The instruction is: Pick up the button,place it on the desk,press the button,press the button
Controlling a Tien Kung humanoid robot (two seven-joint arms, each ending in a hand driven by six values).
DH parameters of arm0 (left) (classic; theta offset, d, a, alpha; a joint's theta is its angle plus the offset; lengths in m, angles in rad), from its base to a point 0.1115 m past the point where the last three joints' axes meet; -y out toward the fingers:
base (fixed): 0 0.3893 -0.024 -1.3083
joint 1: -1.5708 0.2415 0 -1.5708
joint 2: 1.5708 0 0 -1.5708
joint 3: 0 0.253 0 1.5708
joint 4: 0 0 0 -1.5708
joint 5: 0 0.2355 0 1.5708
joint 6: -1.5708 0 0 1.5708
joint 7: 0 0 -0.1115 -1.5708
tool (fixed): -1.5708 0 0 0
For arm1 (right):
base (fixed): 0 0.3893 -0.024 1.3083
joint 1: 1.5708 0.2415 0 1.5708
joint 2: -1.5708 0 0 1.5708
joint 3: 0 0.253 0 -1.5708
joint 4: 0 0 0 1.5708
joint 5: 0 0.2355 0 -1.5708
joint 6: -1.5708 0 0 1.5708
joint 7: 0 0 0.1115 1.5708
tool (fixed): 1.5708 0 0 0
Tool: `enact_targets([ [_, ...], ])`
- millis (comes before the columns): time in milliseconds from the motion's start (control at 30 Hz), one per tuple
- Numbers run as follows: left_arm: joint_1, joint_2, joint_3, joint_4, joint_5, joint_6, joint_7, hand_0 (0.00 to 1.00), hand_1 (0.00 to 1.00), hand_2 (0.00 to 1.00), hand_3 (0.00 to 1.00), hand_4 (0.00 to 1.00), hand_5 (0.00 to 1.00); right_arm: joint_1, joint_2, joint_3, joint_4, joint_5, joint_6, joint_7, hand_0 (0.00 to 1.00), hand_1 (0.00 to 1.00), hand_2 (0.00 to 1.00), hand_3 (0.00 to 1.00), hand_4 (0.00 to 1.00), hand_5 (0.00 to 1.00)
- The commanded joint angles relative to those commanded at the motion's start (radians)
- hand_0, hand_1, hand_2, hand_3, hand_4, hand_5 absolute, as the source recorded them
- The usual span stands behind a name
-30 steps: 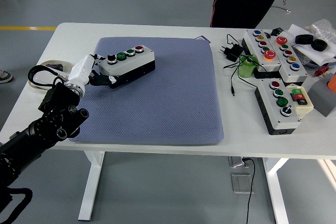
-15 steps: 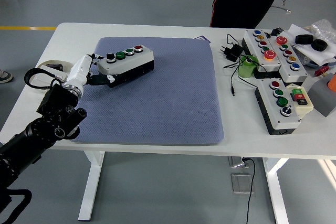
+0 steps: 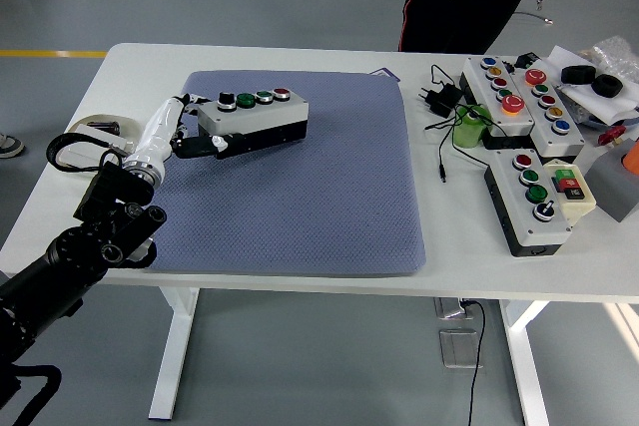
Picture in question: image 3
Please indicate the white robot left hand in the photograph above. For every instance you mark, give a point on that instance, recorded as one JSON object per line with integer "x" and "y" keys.
{"x": 155, "y": 129}

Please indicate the four-button control box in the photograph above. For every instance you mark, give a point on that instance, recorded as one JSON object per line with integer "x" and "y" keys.
{"x": 279, "y": 114}

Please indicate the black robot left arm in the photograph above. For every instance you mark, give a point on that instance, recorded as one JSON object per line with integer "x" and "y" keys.
{"x": 65, "y": 251}

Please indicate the five-button control box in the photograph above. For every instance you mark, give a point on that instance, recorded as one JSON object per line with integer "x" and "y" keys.
{"x": 569, "y": 141}

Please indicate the four-button box with selector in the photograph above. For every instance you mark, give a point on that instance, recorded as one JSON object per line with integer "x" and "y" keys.
{"x": 541, "y": 231}

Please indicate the small dark metal part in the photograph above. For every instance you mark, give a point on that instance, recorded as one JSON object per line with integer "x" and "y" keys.
{"x": 102, "y": 124}

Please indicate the dark shoe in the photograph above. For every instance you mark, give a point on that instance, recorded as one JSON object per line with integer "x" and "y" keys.
{"x": 10, "y": 145}

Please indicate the small black connector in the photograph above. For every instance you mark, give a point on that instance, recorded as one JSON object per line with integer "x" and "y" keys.
{"x": 526, "y": 61}

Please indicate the black power adapter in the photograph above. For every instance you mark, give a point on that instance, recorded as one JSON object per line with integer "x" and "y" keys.
{"x": 444, "y": 99}

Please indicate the grey-blue textured mat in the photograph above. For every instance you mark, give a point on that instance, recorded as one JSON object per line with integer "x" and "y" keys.
{"x": 299, "y": 196}

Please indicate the green tape roll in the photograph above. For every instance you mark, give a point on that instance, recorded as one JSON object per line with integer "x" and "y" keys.
{"x": 466, "y": 134}

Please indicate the clear bubble wrap bag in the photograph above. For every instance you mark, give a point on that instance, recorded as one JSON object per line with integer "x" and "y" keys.
{"x": 619, "y": 54}

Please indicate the white table leg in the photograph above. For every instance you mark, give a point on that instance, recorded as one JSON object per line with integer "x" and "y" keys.
{"x": 172, "y": 356}
{"x": 524, "y": 371}

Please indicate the white paper sheet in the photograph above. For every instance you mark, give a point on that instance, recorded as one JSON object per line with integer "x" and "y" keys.
{"x": 599, "y": 109}

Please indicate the red knob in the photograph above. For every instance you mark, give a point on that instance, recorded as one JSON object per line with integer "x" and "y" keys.
{"x": 611, "y": 135}

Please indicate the orange cylinder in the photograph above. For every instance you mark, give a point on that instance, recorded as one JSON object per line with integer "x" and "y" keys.
{"x": 633, "y": 159}

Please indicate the grey block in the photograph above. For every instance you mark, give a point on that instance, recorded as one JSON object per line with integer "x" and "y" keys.
{"x": 611, "y": 191}

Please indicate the silver floor socket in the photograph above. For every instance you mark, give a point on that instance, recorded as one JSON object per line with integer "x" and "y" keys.
{"x": 449, "y": 308}

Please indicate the grey floor outlet cover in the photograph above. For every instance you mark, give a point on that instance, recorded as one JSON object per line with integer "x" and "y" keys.
{"x": 456, "y": 351}

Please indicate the white switch plate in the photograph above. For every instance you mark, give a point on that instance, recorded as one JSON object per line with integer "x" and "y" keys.
{"x": 82, "y": 152}

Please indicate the beige red-green switch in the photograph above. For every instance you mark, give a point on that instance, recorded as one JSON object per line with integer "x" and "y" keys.
{"x": 581, "y": 204}

